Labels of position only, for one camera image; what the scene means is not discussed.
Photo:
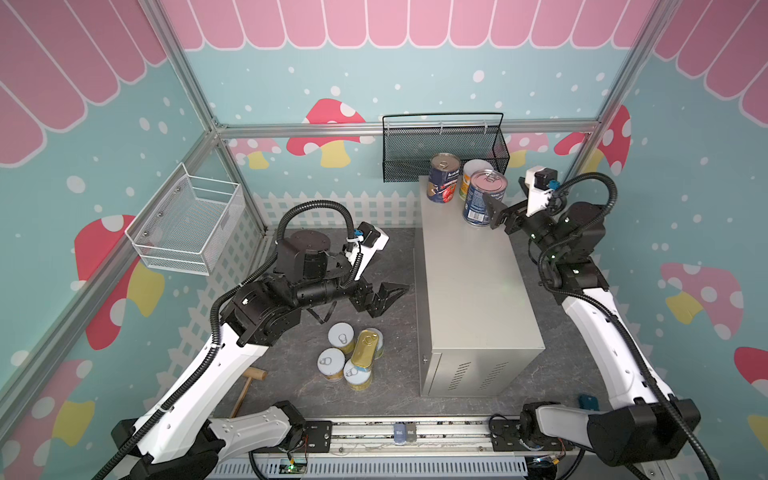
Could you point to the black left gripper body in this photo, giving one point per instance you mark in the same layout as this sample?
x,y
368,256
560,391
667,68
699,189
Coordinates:
x,y
359,295

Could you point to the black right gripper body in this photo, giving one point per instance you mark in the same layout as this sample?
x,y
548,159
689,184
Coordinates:
x,y
515,216

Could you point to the blue label tin can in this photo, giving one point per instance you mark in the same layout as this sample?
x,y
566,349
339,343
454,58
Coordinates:
x,y
483,184

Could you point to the orange green plastic-lid can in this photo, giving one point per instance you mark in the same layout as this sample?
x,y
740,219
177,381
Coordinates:
x,y
470,168

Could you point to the dark blue red label can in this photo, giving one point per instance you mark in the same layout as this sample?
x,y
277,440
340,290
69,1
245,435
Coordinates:
x,y
443,177

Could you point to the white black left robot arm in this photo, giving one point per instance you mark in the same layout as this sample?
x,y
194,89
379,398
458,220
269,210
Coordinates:
x,y
179,438

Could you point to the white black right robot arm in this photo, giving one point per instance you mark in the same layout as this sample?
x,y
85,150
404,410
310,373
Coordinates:
x,y
647,422

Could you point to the grey metal cabinet counter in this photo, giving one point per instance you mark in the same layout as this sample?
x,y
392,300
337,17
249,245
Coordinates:
x,y
476,327

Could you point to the green can white lid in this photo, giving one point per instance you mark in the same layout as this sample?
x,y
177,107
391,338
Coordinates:
x,y
380,342

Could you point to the gold rectangular spam tin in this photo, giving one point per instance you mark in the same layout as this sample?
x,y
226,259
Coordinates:
x,y
363,354

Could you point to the teal object on floor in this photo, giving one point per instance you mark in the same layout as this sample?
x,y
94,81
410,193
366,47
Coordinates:
x,y
588,402

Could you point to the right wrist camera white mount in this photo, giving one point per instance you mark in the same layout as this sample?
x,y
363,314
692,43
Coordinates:
x,y
541,182

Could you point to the black wire mesh basket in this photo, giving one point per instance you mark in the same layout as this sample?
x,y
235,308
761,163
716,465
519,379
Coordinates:
x,y
411,140

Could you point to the small blue device on rail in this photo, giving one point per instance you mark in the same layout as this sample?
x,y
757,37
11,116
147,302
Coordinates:
x,y
405,433

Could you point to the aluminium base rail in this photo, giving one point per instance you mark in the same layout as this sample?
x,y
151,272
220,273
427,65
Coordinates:
x,y
391,436

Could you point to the white wire mesh basket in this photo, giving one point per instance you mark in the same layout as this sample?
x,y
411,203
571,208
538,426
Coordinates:
x,y
187,223

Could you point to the white slotted cable duct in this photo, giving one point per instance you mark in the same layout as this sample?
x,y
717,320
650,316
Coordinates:
x,y
394,468

